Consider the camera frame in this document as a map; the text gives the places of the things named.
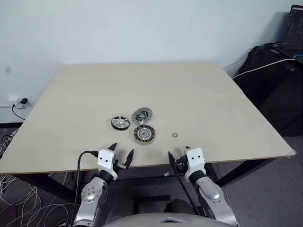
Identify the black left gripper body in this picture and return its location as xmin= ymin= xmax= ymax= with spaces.
xmin=113 ymin=152 xmax=125 ymax=175

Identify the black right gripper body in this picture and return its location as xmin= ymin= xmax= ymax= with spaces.
xmin=175 ymin=154 xmax=188 ymax=176

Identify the black-rimmed silver rotor wheel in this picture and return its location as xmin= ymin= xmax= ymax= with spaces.
xmin=110 ymin=115 xmax=131 ymax=130

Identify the copper wound stator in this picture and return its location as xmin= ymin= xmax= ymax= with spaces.
xmin=134 ymin=125 xmax=156 ymax=144

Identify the grey finned motor housing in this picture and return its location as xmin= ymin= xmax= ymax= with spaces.
xmin=131 ymin=106 xmax=153 ymax=125

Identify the dark rounded shape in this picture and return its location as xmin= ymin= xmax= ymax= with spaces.
xmin=164 ymin=198 xmax=197 ymax=215

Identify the grey robot torso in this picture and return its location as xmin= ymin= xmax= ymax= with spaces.
xmin=99 ymin=209 xmax=224 ymax=227

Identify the large black case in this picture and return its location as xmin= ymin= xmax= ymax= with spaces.
xmin=233 ymin=44 xmax=303 ymax=137

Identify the black open laptop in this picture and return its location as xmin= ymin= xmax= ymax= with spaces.
xmin=282 ymin=4 xmax=303 ymax=66

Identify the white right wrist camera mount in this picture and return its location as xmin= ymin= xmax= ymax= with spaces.
xmin=184 ymin=148 xmax=205 ymax=180

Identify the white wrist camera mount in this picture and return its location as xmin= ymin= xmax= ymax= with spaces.
xmin=184 ymin=148 xmax=205 ymax=180
xmin=97 ymin=148 xmax=118 ymax=181

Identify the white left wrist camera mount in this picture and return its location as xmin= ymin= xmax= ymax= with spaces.
xmin=97 ymin=148 xmax=118 ymax=181

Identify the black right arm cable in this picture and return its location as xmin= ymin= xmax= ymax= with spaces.
xmin=175 ymin=168 xmax=199 ymax=211

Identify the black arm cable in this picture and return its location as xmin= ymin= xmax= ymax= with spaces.
xmin=175 ymin=168 xmax=199 ymax=211
xmin=71 ymin=150 xmax=99 ymax=223

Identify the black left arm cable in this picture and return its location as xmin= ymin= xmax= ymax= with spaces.
xmin=71 ymin=150 xmax=99 ymax=223

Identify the dark metal table frame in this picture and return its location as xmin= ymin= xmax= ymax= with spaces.
xmin=0 ymin=160 xmax=291 ymax=204

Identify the white floor cable tangle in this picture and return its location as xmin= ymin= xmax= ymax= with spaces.
xmin=0 ymin=127 xmax=80 ymax=227

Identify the black power cord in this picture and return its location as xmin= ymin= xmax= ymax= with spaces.
xmin=11 ymin=103 xmax=26 ymax=122

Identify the wall power outlet plug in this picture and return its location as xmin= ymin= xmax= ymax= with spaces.
xmin=8 ymin=95 xmax=33 ymax=109

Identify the white cable on case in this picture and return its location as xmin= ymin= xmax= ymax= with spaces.
xmin=233 ymin=58 xmax=296 ymax=79

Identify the black laptop cable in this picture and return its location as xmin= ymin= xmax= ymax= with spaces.
xmin=259 ymin=41 xmax=285 ymax=52

